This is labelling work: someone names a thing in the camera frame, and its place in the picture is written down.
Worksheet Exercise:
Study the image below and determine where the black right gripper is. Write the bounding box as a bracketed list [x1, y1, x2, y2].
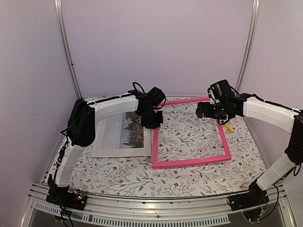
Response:
[196, 101, 228, 120]

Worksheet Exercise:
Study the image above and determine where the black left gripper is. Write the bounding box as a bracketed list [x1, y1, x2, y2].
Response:
[141, 107, 164, 129]

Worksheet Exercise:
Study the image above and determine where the yellow handled screwdriver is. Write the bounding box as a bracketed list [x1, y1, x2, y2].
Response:
[224, 124, 234, 133]

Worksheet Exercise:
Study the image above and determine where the matted landscape photo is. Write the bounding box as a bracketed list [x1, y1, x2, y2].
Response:
[90, 112, 152, 158]

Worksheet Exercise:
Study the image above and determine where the pink picture frame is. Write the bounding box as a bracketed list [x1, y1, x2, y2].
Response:
[152, 97, 231, 169]

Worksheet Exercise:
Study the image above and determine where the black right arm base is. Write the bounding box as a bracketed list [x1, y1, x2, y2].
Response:
[227, 181, 269, 222]

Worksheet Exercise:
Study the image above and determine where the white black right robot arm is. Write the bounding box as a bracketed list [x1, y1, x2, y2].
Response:
[196, 79, 303, 206]

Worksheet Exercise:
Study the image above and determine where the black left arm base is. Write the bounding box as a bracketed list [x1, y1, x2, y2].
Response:
[46, 188, 88, 211]

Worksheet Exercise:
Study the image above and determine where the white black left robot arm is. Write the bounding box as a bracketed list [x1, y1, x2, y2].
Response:
[47, 87, 166, 205]

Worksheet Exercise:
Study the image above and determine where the floral patterned table mat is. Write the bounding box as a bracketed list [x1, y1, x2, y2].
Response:
[68, 103, 266, 198]

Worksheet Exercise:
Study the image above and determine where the aluminium right corner post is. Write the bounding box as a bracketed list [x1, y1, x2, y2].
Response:
[235, 0, 260, 92]

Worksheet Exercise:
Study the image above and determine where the aluminium corner post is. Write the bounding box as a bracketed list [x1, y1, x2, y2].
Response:
[54, 0, 82, 98]
[235, 0, 260, 92]

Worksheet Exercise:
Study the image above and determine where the aluminium front rail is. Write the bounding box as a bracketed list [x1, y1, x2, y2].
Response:
[21, 183, 297, 227]

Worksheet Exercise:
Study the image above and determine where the aluminium left corner post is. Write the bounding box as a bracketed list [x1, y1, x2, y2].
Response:
[54, 0, 82, 98]

